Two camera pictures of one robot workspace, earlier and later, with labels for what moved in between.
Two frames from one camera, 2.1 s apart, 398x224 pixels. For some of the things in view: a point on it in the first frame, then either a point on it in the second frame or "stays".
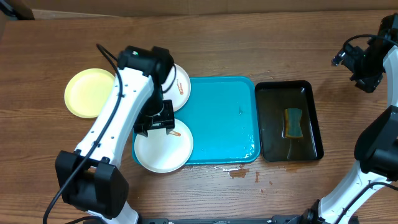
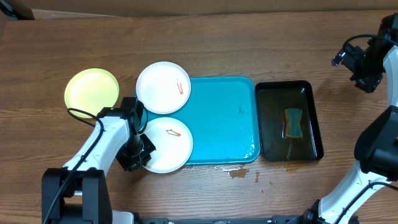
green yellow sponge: x=292 y=126 stays
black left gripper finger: x=168 y=129 to x=148 y=148
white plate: x=163 y=153 stays
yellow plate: x=86 y=91 stays
